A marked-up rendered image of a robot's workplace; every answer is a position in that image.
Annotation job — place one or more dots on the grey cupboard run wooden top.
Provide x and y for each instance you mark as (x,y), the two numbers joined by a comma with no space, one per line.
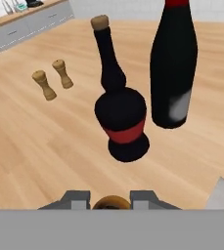
(22,26)

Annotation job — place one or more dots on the tall black bottle red neck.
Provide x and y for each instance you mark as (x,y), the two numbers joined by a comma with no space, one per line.
(173,65)

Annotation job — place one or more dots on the round brown bottle top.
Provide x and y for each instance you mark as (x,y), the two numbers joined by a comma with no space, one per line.
(111,203)

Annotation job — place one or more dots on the wooden salt shaker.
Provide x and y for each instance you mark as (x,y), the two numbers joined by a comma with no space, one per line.
(44,85)

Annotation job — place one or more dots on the wooden pepper shaker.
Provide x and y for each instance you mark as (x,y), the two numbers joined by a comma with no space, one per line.
(63,74)

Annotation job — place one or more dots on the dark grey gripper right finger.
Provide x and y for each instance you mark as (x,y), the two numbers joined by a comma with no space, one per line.
(146,200)

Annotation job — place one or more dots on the black corked bottle red band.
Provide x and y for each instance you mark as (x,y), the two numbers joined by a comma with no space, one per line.
(121,107)

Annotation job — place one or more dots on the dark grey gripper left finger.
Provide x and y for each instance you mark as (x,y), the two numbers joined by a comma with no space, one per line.
(73,200)

